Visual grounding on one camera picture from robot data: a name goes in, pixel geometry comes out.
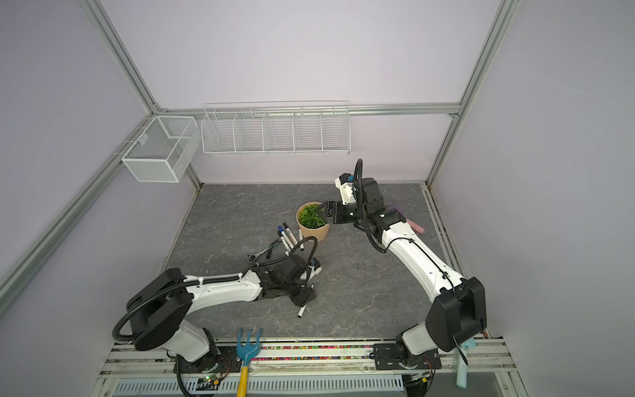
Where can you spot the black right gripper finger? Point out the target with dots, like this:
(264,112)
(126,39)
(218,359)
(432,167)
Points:
(325,215)
(326,205)

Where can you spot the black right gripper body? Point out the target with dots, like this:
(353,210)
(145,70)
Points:
(348,215)

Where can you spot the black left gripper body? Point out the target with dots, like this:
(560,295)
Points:
(298,294)

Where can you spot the white whiteboard marker black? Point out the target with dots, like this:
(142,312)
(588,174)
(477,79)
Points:
(290,235)

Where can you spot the white whiteboard marker blue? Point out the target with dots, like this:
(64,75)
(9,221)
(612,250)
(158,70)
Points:
(287,240)

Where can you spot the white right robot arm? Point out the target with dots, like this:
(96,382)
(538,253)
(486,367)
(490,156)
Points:
(458,304)

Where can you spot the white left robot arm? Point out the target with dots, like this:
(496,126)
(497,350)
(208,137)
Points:
(156,316)

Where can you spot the beige pot with green plant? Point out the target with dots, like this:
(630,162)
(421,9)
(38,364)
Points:
(310,222)

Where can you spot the white mesh box basket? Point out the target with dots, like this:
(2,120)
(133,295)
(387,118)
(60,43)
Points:
(164,149)

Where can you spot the light blue trowel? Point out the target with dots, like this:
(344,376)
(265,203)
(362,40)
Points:
(461,372)

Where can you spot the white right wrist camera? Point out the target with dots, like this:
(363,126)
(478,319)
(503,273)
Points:
(344,183)

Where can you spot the green handled ratchet tool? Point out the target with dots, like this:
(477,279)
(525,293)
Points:
(267,251)

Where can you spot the purple trowel pink handle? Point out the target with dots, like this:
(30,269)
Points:
(415,226)

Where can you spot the blue rake yellow handle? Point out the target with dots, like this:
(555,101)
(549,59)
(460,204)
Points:
(246,351)

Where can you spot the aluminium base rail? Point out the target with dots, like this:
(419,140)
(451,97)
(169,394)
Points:
(295,367)

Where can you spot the white wire wall shelf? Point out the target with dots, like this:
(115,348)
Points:
(281,127)

